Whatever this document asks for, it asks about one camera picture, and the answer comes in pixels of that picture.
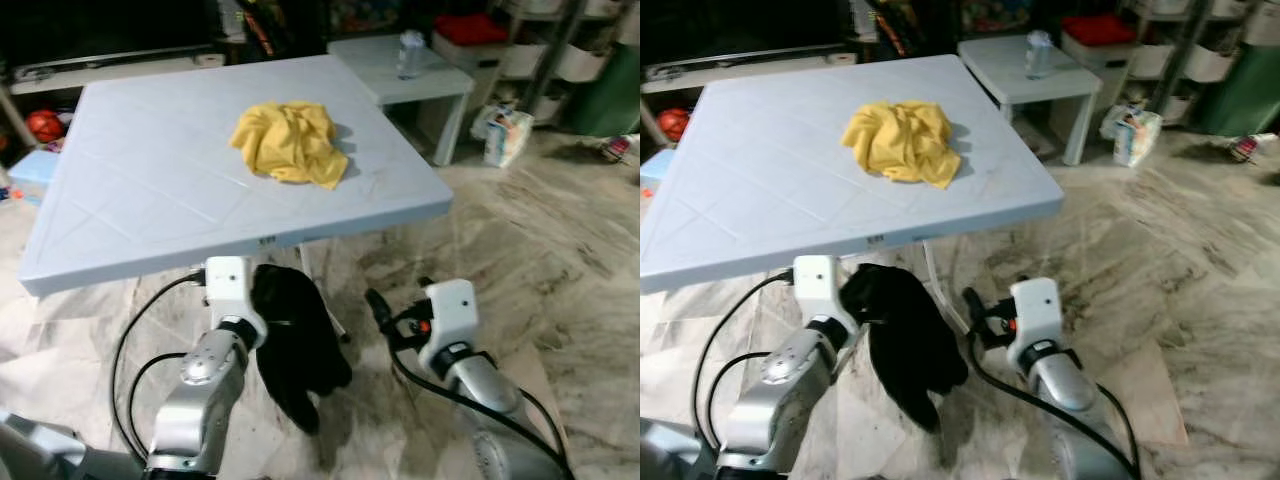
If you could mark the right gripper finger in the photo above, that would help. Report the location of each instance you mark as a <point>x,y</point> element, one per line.
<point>380,308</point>
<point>976,306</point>

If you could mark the black garment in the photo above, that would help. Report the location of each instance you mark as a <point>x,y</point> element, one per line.
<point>905,350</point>
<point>300,350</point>

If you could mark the yellow shirt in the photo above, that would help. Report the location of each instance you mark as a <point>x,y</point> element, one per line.
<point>900,140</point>
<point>290,140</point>

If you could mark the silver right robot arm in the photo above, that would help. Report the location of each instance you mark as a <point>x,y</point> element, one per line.
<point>1065,385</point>
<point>490,385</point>

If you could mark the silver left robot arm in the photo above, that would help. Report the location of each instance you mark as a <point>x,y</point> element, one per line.
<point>195,410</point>
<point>785,400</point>

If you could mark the printed paper pack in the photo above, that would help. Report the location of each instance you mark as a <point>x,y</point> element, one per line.
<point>1138,138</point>
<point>510,138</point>

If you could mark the pale grey folding table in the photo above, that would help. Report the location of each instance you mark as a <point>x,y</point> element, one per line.
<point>770,180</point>
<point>150,180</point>

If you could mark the small white side table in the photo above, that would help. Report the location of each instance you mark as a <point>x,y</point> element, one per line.
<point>1000,65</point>
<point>370,65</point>

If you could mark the clear water bottle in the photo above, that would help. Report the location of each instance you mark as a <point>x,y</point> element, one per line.
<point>1039,55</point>
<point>411,55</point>

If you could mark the red white packet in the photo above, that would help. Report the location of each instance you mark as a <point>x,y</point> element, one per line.
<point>618,148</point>
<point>1250,148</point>

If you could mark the light blue plastic box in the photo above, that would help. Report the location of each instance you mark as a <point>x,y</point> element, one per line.
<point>650,170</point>
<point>28,172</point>

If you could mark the red cloth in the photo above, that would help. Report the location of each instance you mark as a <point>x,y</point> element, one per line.
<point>470,28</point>
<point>1098,28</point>

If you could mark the green bin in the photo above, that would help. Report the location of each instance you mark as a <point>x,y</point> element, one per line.
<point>605,100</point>
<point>1240,100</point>

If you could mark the metal storage shelf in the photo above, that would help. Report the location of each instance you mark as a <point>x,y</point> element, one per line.
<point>1190,50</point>
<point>560,50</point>

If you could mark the white television stand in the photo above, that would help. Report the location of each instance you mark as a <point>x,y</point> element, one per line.
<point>750,72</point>
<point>120,72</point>

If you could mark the orange basketball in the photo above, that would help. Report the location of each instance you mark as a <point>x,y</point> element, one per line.
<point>45,126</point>
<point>673,125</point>

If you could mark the black television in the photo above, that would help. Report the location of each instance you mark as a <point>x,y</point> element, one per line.
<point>100,30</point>
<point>740,30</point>

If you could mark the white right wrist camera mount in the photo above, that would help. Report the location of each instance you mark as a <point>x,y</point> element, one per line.
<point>450,315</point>
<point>1035,315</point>

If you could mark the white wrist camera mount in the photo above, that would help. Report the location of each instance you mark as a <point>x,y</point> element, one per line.
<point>450,315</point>
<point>818,285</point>
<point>1035,315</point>
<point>228,285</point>

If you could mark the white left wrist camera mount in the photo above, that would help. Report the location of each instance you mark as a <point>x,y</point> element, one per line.
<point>228,285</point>
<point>818,285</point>

